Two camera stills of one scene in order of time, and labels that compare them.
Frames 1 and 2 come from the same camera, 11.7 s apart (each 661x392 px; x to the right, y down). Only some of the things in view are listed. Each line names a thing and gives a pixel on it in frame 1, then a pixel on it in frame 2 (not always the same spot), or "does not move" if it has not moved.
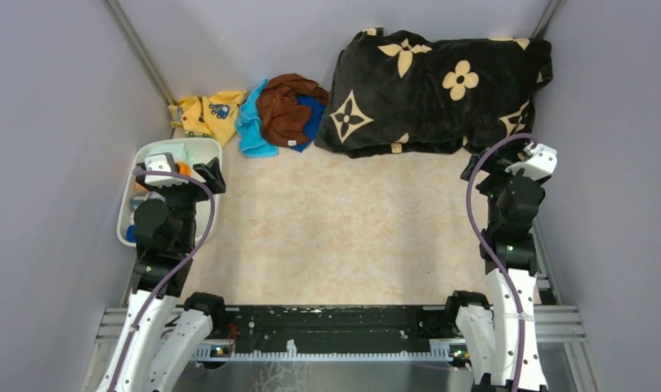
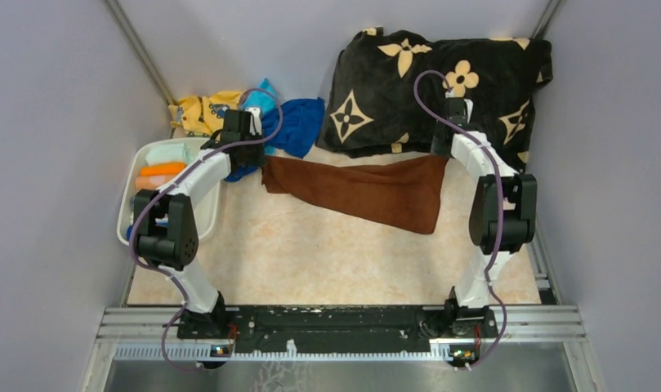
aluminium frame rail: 559,324 does not move
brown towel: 283,119 → 405,194
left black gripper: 212,173 → 259,159
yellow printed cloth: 212,116 does not move
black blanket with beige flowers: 393,94 does not move
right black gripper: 493,163 → 438,150
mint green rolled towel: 179,151 does not move
